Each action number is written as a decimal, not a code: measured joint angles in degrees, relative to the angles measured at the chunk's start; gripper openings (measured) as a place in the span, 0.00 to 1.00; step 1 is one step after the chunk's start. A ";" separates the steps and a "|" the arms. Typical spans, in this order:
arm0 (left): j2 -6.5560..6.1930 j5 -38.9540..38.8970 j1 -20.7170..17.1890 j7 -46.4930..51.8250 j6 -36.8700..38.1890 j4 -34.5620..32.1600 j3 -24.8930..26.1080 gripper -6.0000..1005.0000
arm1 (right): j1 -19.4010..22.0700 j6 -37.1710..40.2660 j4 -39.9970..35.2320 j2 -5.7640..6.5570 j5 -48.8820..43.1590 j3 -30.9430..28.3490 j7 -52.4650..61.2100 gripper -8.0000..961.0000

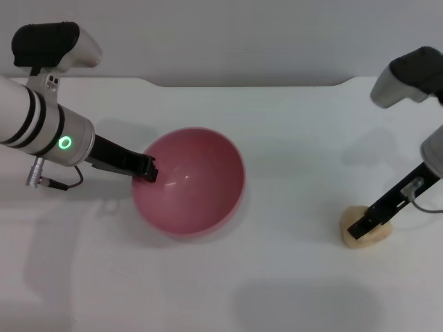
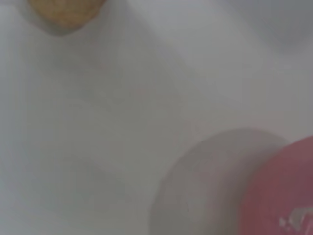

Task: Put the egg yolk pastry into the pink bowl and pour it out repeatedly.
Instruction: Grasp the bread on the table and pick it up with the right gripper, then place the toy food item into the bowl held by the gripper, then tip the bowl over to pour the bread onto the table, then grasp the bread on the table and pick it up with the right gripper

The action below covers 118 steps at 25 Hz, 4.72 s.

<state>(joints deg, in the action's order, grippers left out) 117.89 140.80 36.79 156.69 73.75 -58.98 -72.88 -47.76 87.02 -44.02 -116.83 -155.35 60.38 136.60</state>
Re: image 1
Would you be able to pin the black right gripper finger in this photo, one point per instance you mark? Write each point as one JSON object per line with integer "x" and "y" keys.
{"x": 363, "y": 226}

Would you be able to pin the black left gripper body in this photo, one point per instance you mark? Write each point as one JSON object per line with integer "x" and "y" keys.
{"x": 110, "y": 157}

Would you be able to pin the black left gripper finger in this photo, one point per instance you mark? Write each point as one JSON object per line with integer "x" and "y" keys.
{"x": 148, "y": 171}

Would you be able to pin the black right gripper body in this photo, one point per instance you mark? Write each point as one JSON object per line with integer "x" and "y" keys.
{"x": 398, "y": 197}

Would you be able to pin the beige egg yolk pastry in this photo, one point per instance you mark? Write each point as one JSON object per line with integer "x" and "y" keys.
{"x": 377, "y": 237}

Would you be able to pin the pink plastic bowl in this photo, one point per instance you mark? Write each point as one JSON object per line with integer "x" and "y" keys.
{"x": 204, "y": 200}

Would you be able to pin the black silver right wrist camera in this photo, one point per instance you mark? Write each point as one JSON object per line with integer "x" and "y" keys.
{"x": 408, "y": 76}

